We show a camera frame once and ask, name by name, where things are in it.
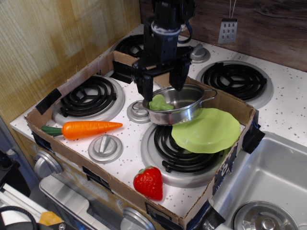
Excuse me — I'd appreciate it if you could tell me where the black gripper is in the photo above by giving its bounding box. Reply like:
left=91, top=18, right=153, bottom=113
left=132, top=20, right=192, bottom=101

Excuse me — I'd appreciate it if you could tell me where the green toy broccoli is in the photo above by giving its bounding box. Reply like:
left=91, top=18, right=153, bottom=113
left=149, top=94, right=174, bottom=111

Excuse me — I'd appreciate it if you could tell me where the small steel pan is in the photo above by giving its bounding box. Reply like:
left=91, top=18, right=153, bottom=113
left=142, top=84, right=217, bottom=126

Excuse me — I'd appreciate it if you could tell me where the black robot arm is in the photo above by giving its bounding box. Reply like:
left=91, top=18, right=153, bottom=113
left=132, top=0, right=196, bottom=102

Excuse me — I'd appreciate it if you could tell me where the middle grey stove knob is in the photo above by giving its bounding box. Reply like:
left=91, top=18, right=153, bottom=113
left=127, top=100, right=150, bottom=124

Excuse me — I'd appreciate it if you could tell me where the grey stove knob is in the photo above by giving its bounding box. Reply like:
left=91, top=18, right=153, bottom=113
left=127, top=100, right=150, bottom=124
left=88, top=134, right=123, bottom=163
left=190, top=44, right=211, bottom=64

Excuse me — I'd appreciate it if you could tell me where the back left black burner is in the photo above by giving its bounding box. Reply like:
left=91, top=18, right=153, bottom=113
left=111, top=34, right=144, bottom=58

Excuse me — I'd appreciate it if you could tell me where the black burner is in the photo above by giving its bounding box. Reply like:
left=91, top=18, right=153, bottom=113
left=52, top=75, right=125, bottom=125
left=111, top=34, right=144, bottom=58
left=141, top=125, right=229, bottom=188
left=195, top=60, right=274, bottom=109

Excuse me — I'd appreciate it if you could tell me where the back grey stove knob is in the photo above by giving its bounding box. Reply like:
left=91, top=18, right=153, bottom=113
left=190, top=44, right=211, bottom=64

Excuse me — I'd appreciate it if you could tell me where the front left black burner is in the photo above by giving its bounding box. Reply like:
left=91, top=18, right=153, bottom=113
left=52, top=75, right=125, bottom=125

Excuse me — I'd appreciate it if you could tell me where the light green plastic plate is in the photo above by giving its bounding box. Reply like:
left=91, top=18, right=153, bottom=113
left=171, top=108, right=241, bottom=154

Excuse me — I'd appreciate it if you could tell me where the back right black burner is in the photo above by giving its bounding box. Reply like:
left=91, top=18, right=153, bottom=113
left=195, top=60, right=274, bottom=109

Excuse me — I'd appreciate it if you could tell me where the hanging steel slotted spatula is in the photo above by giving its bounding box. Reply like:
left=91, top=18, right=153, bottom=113
left=218, top=0, right=238, bottom=44

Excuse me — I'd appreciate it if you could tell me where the front grey stove knob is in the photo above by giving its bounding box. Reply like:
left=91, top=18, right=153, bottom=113
left=88, top=134, right=123, bottom=163

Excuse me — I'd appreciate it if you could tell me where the front right black burner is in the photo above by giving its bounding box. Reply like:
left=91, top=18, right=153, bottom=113
left=141, top=125, right=229, bottom=188

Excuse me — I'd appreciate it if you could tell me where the brown cardboard fence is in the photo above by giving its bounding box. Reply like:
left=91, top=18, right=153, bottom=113
left=26, top=51, right=258, bottom=230

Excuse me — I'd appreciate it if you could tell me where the red toy strawberry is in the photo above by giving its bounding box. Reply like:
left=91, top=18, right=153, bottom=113
left=133, top=166, right=163, bottom=201

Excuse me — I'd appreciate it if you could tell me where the orange toy carrot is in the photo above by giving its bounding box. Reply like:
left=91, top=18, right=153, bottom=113
left=41, top=121, right=123, bottom=140

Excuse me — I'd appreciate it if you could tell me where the right oven front knob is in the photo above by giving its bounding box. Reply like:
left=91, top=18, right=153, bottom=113
left=120, top=207, right=155, bottom=230

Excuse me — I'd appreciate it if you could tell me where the oven knob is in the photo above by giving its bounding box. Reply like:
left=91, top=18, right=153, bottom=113
left=120, top=207, right=155, bottom=230
left=34, top=150, right=63, bottom=178

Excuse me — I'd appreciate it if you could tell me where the left oven front knob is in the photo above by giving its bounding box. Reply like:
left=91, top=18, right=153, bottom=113
left=34, top=150, right=63, bottom=178

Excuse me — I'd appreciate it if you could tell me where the grey toy sink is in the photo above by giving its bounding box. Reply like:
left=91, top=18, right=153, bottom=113
left=213, top=132, right=307, bottom=230

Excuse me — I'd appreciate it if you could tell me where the steel sink drain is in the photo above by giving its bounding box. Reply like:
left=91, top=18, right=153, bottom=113
left=231, top=201, right=299, bottom=230

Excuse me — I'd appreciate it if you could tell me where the yellow object bottom left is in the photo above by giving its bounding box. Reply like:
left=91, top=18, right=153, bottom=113
left=38, top=211, right=63, bottom=226

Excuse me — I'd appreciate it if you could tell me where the grey oven door handle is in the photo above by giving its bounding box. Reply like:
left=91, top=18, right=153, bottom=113
left=39, top=174, right=116, bottom=230

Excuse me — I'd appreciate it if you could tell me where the black cable bottom left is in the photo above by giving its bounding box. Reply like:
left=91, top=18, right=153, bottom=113
left=0, top=206, right=38, bottom=230

